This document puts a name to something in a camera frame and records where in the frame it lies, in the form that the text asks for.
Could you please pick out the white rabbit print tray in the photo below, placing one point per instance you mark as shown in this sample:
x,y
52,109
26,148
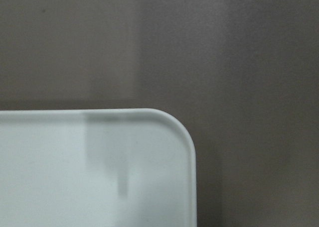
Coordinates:
x,y
96,168

